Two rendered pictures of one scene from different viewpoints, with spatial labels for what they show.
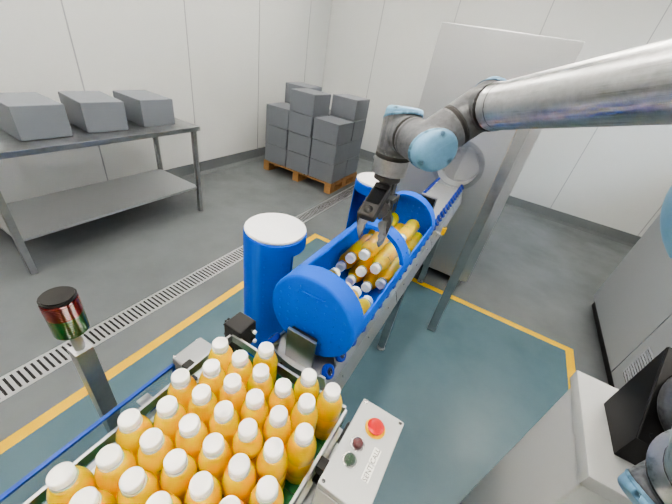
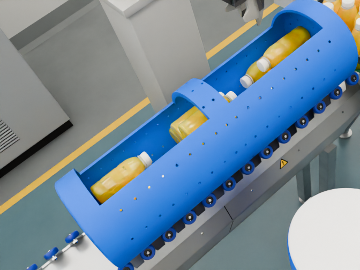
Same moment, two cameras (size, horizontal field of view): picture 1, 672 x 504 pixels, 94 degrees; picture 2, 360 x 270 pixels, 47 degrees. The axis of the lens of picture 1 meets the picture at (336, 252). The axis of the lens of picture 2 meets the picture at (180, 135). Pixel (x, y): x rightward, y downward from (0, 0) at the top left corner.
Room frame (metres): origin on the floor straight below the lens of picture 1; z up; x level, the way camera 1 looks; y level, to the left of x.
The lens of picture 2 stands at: (1.61, 0.35, 1.99)
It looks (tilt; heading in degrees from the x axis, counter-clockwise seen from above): 50 degrees down; 228
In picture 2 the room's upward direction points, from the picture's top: 25 degrees counter-clockwise
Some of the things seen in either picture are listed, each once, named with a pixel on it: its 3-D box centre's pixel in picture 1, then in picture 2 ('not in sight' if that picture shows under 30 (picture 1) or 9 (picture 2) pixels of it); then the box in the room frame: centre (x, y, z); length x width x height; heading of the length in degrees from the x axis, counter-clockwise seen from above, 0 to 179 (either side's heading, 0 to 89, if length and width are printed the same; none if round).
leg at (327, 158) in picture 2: not in sight; (327, 186); (0.71, 0.09, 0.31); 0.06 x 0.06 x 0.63; 66
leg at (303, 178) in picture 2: not in sight; (302, 167); (0.66, -0.04, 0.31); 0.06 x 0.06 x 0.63; 66
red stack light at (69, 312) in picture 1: (61, 306); not in sight; (0.42, 0.54, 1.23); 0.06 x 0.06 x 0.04
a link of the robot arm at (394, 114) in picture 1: (399, 132); not in sight; (0.82, -0.10, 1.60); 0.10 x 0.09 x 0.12; 24
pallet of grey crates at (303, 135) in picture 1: (314, 135); not in sight; (4.72, 0.62, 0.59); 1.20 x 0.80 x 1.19; 65
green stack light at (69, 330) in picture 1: (68, 321); not in sight; (0.42, 0.54, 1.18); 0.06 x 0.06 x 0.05
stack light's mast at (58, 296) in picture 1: (69, 323); not in sight; (0.42, 0.54, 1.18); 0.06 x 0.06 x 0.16
